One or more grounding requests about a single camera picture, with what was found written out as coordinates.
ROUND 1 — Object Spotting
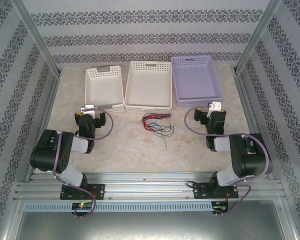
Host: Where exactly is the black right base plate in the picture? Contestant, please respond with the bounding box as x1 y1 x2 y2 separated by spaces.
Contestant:
192 182 240 200

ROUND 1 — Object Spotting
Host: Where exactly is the purple plastic basket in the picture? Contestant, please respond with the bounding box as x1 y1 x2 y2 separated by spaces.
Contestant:
170 55 225 108

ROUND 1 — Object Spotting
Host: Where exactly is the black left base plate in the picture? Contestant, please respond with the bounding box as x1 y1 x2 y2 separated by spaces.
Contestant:
59 183 106 201

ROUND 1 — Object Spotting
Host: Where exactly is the small white round-hole basket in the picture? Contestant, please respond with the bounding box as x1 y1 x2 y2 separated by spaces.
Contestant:
84 65 125 113

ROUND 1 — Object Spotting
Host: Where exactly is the aluminium mounting rail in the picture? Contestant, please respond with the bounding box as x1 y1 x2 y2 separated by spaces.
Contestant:
13 171 285 201

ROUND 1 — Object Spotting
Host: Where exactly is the grey slotted cable duct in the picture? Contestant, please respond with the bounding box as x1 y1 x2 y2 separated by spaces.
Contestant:
23 201 214 213

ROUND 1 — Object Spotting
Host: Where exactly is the right aluminium side rail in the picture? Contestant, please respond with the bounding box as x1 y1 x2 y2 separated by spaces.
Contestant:
233 72 276 181

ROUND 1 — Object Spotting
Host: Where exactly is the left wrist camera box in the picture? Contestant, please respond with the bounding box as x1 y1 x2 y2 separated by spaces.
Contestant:
79 103 114 114

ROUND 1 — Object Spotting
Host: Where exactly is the left aluminium side rail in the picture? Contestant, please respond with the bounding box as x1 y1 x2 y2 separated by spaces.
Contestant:
23 73 63 183

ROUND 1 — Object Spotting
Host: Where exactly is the green circuit board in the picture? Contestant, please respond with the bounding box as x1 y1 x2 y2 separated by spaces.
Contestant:
212 204 229 213
71 202 94 210

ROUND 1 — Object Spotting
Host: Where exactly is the large white slotted basket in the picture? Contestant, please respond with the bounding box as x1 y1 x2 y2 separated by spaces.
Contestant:
124 60 173 113

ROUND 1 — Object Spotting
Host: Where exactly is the right green circuit board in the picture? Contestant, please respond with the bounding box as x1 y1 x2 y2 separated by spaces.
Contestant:
212 204 229 213

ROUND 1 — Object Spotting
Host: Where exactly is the right aluminium frame post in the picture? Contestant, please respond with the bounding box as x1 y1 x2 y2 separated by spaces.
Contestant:
233 0 283 74

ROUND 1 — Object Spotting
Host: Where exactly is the black thin wire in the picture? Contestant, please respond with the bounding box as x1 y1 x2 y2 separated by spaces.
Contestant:
142 112 172 120

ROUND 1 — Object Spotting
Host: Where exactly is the left aluminium frame post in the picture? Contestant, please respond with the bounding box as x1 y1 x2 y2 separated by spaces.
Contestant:
11 0 63 76

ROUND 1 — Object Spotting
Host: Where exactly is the bundle of coloured wires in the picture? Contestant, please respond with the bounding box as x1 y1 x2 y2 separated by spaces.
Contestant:
153 123 176 151

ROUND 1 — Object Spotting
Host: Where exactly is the aluminium side rail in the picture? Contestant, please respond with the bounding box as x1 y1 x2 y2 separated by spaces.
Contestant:
233 72 276 181
23 73 63 183

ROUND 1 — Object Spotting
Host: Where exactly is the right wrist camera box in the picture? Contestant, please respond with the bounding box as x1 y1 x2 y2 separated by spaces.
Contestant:
206 100 223 113

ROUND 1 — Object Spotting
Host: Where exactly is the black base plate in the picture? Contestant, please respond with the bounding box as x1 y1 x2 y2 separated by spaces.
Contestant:
192 182 240 200
59 183 106 201

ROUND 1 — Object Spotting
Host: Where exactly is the red thin wire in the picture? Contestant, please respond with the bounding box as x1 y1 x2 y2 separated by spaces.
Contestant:
141 112 172 131
144 116 166 131

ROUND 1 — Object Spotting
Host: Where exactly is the aluminium frame post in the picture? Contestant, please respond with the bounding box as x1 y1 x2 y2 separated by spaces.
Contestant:
11 0 63 76
233 0 283 74

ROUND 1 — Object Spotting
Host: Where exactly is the left green circuit board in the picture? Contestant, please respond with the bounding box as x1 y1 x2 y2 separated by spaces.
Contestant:
71 202 94 210

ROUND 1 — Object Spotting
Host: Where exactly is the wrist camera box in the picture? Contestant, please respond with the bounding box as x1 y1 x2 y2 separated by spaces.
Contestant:
79 103 114 114
206 100 223 113

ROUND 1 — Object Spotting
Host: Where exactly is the grey metal sheet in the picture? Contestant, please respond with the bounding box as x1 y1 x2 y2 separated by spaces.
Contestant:
13 211 295 240

